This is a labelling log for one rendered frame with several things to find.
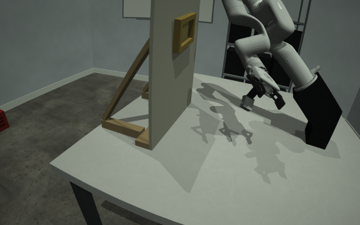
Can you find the brown wooden support brace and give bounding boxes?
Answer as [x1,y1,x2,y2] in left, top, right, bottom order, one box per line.
[101,38,150,150]

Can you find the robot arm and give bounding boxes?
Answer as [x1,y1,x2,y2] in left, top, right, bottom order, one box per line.
[221,0,320,112]

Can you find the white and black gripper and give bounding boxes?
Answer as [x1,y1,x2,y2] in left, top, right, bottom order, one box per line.
[246,66,285,110]

